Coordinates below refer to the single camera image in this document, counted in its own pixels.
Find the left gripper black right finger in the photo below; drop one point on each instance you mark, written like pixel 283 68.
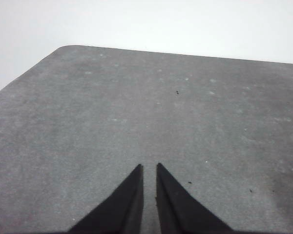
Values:
pixel 178 212

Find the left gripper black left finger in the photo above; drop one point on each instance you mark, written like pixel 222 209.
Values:
pixel 124 207

